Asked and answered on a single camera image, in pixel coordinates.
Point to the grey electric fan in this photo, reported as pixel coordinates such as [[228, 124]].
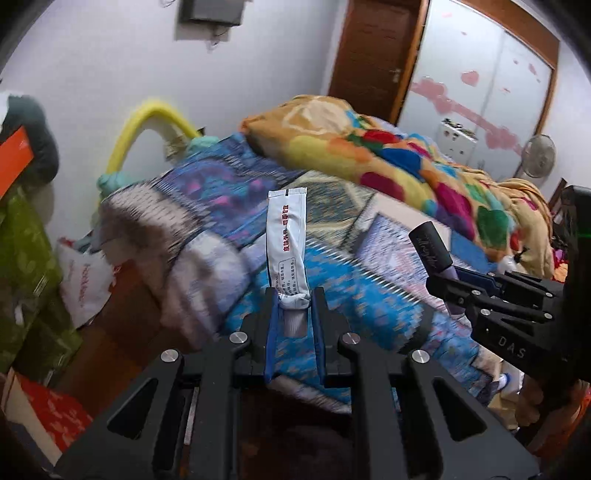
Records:
[[539, 156]]

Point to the person's right hand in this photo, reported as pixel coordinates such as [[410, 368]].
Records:
[[531, 401]]

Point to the colourful patchwork fleece blanket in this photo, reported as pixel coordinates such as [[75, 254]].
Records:
[[369, 152]]

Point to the blue patterned bed sheet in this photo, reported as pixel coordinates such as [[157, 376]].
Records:
[[207, 194]]

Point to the teal cloth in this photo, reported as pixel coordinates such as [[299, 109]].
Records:
[[113, 181]]

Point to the yellow foam tube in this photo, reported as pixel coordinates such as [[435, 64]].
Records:
[[134, 124]]

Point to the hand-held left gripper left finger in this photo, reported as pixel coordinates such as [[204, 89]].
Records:
[[272, 332]]

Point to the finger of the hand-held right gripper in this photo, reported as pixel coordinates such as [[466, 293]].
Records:
[[475, 278], [457, 295]]

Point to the brown wooden door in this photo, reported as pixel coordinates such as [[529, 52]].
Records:
[[369, 55]]

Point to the white plastic bag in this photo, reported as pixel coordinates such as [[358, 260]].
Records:
[[85, 281]]

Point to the blue cloth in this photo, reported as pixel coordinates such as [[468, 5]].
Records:
[[475, 254]]

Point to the black cosmetic tube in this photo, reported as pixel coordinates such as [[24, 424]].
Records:
[[431, 249]]

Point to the wooden bed frame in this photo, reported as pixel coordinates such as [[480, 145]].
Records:
[[124, 332]]

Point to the small white cabinet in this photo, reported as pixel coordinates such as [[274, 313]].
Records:
[[455, 143]]

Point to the orange cardboard box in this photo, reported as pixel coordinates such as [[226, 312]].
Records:
[[14, 157]]

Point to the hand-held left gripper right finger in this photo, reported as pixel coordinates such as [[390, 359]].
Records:
[[318, 341]]

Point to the small black wall-mounted box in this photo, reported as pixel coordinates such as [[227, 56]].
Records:
[[210, 10]]

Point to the dark grey cushion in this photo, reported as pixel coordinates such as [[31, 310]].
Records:
[[37, 129]]

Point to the person's right forearm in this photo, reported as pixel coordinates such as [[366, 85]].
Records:
[[577, 415]]

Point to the red patterned box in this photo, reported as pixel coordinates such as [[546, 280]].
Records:
[[51, 410]]

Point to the white sachet with red text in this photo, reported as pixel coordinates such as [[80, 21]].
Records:
[[286, 240]]

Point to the green patterned cloth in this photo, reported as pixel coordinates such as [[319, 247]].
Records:
[[27, 277]]

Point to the white wardrobe with pink stickers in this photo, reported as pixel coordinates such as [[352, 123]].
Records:
[[485, 69]]

